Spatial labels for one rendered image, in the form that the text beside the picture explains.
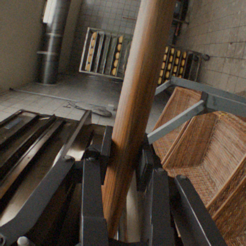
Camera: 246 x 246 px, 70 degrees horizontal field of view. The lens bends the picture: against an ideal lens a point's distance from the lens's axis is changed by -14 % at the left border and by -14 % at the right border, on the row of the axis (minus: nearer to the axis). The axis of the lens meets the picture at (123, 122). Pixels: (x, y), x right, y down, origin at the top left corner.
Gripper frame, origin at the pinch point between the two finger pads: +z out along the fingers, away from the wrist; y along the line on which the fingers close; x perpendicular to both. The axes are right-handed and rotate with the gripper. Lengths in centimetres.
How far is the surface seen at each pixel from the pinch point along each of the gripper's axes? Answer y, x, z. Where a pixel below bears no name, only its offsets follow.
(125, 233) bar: 4.1, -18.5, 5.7
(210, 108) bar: 27.3, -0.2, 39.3
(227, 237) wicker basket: 53, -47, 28
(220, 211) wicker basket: 41, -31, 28
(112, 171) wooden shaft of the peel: -0.8, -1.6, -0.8
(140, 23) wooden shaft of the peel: -1.1, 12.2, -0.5
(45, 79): -118, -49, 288
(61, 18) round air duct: -110, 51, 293
